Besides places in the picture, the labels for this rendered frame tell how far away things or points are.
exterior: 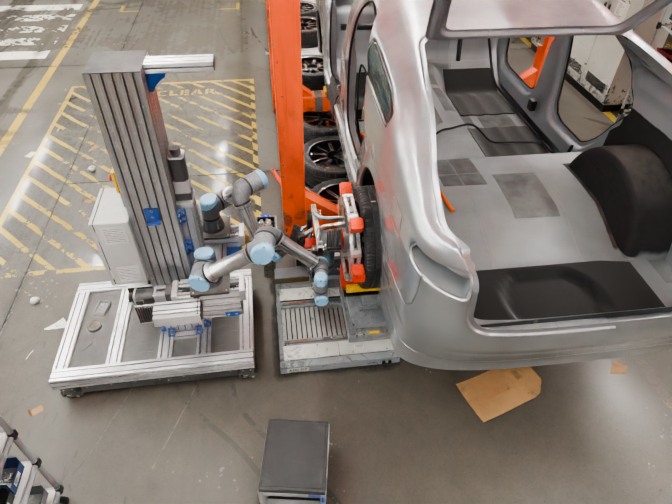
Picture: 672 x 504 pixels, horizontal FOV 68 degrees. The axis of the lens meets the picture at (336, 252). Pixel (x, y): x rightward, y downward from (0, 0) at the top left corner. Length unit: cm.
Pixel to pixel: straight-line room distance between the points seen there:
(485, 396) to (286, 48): 251
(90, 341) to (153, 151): 157
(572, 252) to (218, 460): 247
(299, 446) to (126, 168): 172
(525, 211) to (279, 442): 202
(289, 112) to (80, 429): 235
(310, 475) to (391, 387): 96
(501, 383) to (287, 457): 158
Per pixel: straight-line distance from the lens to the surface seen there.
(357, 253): 294
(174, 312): 305
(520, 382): 376
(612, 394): 398
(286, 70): 305
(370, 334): 356
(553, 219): 343
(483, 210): 329
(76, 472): 354
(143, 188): 283
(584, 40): 783
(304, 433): 296
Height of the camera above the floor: 296
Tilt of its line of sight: 43 degrees down
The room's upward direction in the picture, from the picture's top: 2 degrees clockwise
